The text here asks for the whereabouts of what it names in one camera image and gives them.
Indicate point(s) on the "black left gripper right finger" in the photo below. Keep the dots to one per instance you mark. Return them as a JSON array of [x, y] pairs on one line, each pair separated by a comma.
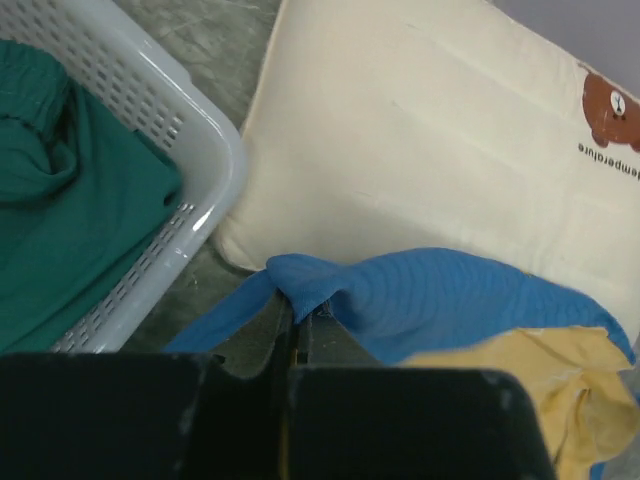
[[354, 418]]

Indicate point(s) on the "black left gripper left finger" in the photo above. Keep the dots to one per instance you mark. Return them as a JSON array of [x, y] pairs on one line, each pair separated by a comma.
[[135, 416]]

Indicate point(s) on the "blue and yellow pillowcase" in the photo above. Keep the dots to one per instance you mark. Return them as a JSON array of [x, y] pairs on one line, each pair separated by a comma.
[[437, 307]]

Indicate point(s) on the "cream pillow with bear print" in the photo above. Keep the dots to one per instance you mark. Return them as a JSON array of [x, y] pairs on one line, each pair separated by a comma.
[[380, 126]]

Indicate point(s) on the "green cloth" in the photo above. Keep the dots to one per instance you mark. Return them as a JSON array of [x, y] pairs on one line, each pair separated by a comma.
[[82, 197]]

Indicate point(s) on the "white plastic basket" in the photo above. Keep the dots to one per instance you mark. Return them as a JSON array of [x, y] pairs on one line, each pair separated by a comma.
[[147, 91]]

